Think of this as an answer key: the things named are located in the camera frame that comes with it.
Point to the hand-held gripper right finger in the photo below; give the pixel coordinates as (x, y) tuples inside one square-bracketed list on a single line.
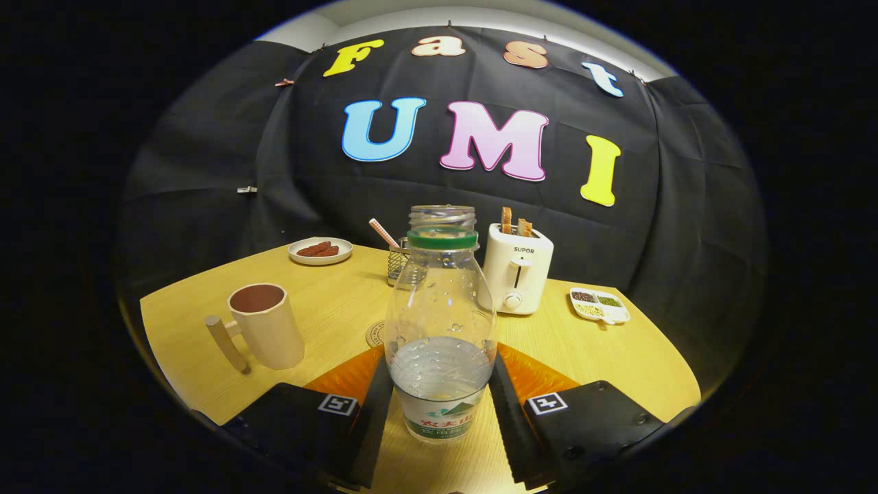
[(507, 425)]

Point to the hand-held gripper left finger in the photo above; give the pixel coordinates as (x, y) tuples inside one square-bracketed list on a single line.
[(374, 425)]

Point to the round wooden coaster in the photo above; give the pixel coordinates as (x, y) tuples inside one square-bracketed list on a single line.
[(376, 335)]

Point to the clear plastic juice bottle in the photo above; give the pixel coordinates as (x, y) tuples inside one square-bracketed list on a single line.
[(439, 309)]

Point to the wooden table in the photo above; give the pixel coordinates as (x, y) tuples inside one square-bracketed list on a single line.
[(329, 302)]

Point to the white divided grain dish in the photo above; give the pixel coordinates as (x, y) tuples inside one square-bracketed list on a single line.
[(602, 314)]

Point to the white toaster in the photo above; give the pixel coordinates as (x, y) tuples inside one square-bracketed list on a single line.
[(525, 274)]

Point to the brown sausage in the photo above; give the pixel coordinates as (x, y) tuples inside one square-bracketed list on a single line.
[(328, 252), (312, 248)]

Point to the round white plate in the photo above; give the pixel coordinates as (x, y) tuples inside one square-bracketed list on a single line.
[(302, 259)]

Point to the striped straw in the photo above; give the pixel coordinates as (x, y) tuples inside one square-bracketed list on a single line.
[(383, 232)]

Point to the toast slice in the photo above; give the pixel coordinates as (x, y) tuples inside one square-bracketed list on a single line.
[(506, 221), (524, 228)]

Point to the black backdrop cloth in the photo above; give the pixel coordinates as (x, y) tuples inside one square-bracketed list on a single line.
[(206, 171)]

